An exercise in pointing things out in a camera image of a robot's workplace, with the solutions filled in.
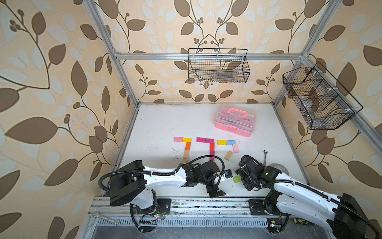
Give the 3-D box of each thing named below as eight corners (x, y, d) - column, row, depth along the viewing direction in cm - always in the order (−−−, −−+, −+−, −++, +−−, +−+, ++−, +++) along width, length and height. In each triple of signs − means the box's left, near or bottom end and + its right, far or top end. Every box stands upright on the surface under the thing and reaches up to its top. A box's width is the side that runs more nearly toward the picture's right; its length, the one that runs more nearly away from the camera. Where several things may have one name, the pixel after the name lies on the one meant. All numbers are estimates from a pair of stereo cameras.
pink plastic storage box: (213, 129, 107) (215, 116, 96) (219, 115, 115) (221, 102, 105) (248, 139, 101) (254, 127, 90) (251, 123, 110) (256, 111, 99)
